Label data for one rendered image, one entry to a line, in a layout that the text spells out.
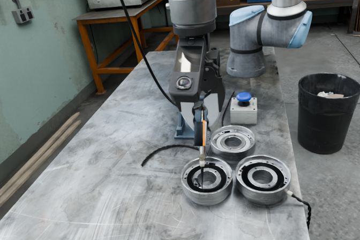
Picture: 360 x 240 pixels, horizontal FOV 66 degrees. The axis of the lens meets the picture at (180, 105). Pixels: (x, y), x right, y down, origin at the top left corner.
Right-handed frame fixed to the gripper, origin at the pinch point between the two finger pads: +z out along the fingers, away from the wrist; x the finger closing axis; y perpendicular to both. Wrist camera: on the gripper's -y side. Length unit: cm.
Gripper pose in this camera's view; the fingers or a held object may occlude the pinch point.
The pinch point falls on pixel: (202, 127)
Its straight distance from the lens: 54.4
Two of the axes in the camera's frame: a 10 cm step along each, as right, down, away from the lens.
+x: -9.7, 0.0, 2.3
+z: 1.2, 8.6, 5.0
